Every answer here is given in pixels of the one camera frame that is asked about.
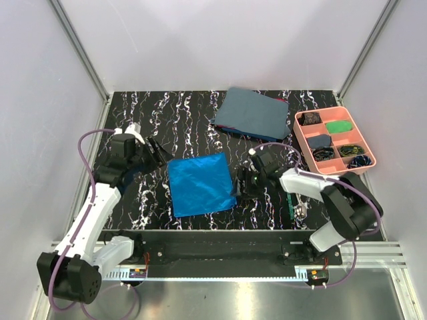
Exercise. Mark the yellow green item in tray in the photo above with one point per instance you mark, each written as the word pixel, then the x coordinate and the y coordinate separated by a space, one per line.
pixel 350 150

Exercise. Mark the blue patterned item in tray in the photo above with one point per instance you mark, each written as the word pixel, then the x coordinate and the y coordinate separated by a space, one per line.
pixel 360 161

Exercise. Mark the knife with green handle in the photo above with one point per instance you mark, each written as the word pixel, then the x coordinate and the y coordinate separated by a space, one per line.
pixel 290 207

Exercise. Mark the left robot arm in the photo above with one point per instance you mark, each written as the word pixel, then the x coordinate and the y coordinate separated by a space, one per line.
pixel 73 271

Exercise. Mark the grey item in tray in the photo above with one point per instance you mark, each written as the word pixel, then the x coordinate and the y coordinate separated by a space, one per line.
pixel 319 141

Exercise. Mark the pink divided tray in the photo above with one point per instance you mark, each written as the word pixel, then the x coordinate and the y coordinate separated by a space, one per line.
pixel 337 165

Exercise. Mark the dark multicolour item in tray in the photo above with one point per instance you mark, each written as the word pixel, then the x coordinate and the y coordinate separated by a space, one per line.
pixel 323 154

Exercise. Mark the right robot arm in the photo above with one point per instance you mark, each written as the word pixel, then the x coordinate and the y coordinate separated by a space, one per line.
pixel 351 207

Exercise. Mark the dark patterned item in tray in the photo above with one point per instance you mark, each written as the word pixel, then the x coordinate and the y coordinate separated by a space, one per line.
pixel 310 118

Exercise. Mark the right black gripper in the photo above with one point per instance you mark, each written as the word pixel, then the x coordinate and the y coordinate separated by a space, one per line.
pixel 245 172

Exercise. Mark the grey folded napkin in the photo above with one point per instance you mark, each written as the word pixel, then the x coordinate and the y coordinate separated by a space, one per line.
pixel 254 113

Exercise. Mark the blue cloth napkin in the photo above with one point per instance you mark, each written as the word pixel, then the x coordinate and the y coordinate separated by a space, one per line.
pixel 200 185

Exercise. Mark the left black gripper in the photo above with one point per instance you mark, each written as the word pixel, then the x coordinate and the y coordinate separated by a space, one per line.
pixel 161 155

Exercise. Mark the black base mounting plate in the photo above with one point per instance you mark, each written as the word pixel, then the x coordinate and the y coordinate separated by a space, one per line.
pixel 265 256

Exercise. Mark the red folded napkin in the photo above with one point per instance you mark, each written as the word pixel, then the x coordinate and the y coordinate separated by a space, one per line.
pixel 233 130

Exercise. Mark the aluminium frame rail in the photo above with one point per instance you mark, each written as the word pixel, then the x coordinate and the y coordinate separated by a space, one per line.
pixel 77 45

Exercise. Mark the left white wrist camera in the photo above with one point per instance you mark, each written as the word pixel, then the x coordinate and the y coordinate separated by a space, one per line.
pixel 133 129

